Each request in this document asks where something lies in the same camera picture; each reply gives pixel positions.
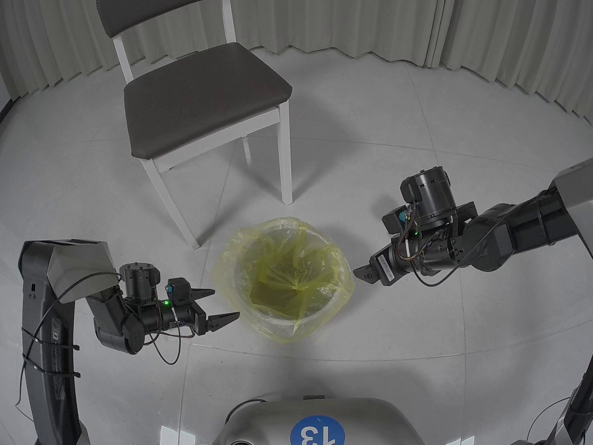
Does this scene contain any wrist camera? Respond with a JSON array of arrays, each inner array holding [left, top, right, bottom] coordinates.
[[382, 207, 410, 235], [166, 277, 191, 306]]

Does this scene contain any yellow plastic bag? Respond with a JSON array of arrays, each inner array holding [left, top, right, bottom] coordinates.
[[212, 214, 356, 345]]

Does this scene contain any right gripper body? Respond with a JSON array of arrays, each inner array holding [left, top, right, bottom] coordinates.
[[373, 237, 448, 288]]

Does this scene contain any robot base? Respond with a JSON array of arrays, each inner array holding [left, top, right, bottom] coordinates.
[[225, 394, 420, 445]]

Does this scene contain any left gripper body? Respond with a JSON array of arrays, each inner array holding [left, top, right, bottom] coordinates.
[[153, 300, 209, 337]]

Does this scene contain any white trash bin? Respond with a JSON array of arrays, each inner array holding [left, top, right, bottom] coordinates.
[[227, 223, 348, 337]]

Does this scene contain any grey and white chair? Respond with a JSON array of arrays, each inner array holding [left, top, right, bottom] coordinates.
[[96, 0, 293, 249]]

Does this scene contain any cream curtain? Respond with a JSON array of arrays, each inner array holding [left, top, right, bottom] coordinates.
[[0, 0, 452, 103], [428, 0, 593, 126]]

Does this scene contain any black cable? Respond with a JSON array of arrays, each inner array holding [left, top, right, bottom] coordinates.
[[16, 272, 125, 374], [144, 329, 195, 366], [526, 397, 580, 445]]

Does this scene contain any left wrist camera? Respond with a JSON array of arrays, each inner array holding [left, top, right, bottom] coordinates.
[[166, 277, 191, 306]]

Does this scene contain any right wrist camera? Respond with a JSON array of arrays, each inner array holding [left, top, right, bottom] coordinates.
[[382, 207, 410, 235]]

